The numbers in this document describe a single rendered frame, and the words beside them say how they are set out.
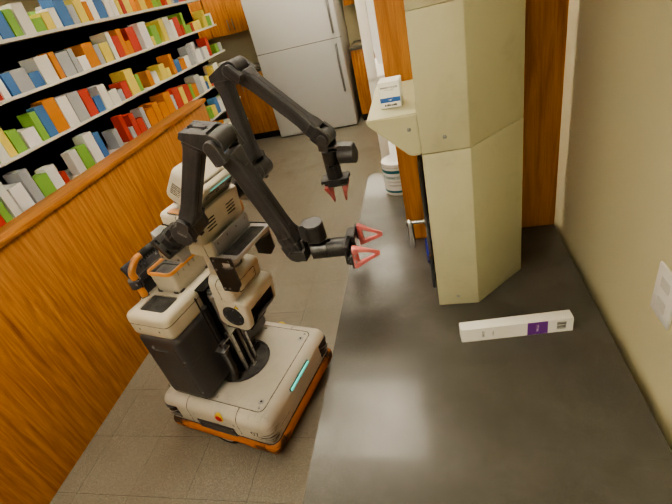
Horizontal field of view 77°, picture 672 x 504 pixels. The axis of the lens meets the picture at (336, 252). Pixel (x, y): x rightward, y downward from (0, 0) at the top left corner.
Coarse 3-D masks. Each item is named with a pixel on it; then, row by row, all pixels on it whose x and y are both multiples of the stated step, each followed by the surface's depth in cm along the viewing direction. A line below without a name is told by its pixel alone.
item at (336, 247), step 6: (348, 228) 125; (330, 240) 122; (336, 240) 122; (342, 240) 121; (348, 240) 121; (330, 246) 122; (336, 246) 121; (342, 246) 121; (348, 246) 119; (330, 252) 122; (336, 252) 122; (342, 252) 121; (348, 252) 121; (348, 264) 121
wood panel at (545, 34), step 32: (384, 0) 114; (544, 0) 109; (384, 32) 119; (544, 32) 113; (384, 64) 123; (544, 64) 117; (544, 96) 122; (544, 128) 127; (416, 160) 139; (544, 160) 132; (416, 192) 145; (544, 192) 138; (416, 224) 152; (544, 224) 145
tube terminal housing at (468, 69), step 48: (480, 0) 83; (432, 48) 86; (480, 48) 88; (432, 96) 91; (480, 96) 93; (432, 144) 97; (480, 144) 98; (432, 192) 104; (480, 192) 104; (432, 240) 112; (480, 240) 111; (480, 288) 120
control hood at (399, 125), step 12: (408, 84) 116; (408, 96) 106; (372, 108) 104; (396, 108) 100; (408, 108) 98; (372, 120) 96; (384, 120) 96; (396, 120) 95; (408, 120) 95; (384, 132) 97; (396, 132) 97; (408, 132) 97; (396, 144) 99; (408, 144) 98; (420, 144) 98
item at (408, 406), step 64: (384, 192) 193; (384, 256) 151; (384, 320) 124; (448, 320) 118; (576, 320) 109; (384, 384) 105; (448, 384) 101; (512, 384) 98; (576, 384) 94; (320, 448) 95; (384, 448) 92; (448, 448) 88; (512, 448) 86; (576, 448) 83; (640, 448) 80
